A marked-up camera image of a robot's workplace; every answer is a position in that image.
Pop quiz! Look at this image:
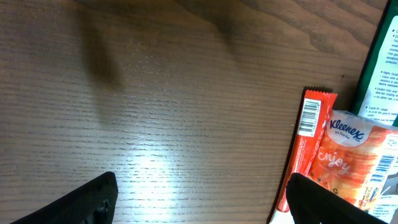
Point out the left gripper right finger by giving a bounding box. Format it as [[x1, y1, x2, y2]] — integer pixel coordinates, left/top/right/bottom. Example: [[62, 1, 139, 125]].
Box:
[[286, 173, 387, 224]]

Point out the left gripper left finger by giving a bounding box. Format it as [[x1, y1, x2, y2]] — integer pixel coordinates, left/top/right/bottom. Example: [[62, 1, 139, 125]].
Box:
[[12, 172, 118, 224]]

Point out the orange tissue pack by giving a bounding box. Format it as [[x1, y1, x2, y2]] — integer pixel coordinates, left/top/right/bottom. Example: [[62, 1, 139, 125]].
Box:
[[308, 110, 397, 210]]

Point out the red packet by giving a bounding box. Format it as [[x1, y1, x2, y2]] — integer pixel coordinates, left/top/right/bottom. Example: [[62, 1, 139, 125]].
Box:
[[269, 87, 337, 224]]

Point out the dark green packet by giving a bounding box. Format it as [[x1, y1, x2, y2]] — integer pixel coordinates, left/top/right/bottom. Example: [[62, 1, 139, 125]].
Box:
[[351, 0, 397, 223]]

